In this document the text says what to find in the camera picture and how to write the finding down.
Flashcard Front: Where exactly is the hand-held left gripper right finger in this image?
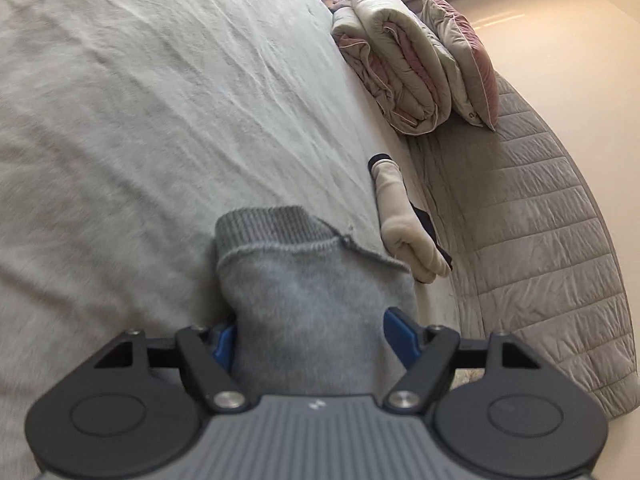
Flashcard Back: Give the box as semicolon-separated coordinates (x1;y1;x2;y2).
382;306;543;413

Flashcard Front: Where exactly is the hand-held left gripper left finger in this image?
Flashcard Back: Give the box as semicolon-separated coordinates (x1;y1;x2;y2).
95;322;246;411

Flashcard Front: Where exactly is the grey knitted sweater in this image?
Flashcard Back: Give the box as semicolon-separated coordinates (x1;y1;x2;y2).
214;205;418;396

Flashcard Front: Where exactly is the folded cream and navy garment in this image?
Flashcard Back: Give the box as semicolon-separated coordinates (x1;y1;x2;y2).
368;152;454;283

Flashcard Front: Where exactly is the grey quilted headboard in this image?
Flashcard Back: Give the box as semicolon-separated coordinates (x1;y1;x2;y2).
405;72;636;418

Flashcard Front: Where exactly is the bed with grey sheet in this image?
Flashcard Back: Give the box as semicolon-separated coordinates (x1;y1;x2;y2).
0;0;471;480

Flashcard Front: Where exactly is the folded grey and pink quilt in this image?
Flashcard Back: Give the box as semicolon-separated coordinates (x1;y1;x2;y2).
331;0;453;136

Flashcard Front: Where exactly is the grey and pink pillow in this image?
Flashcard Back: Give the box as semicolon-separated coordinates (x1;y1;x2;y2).
420;0;498;132

